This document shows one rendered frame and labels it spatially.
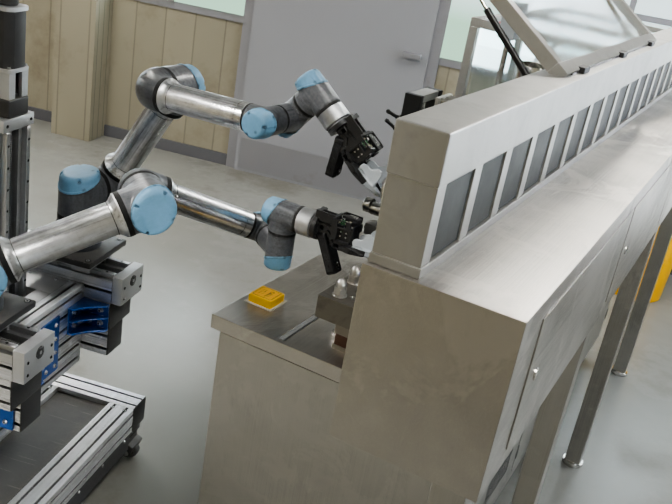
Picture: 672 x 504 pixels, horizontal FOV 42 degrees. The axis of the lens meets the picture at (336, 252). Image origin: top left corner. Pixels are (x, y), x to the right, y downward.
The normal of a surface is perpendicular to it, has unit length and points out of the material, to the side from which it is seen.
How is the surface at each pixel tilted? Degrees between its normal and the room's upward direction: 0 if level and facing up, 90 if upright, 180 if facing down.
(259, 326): 0
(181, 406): 0
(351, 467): 90
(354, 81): 90
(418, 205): 90
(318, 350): 0
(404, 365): 90
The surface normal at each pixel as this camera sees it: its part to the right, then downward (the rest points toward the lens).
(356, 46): -0.26, 0.33
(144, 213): 0.54, 0.37
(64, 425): 0.16, -0.91
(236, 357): -0.47, 0.27
